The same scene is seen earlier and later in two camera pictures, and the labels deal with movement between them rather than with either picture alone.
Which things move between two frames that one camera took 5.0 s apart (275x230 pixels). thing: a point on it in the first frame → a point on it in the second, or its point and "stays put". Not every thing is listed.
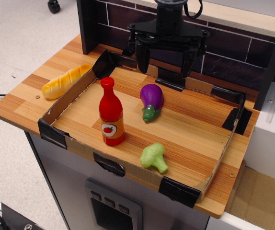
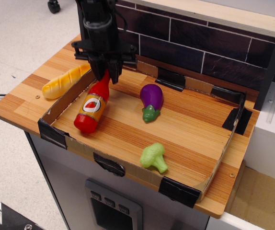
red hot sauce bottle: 111,112 → 94,105
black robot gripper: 168,30 → 101,44
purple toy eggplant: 152,95 stays put
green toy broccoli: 153,155 stays put
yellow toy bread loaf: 54,86 stays put
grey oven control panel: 108,209 stays put
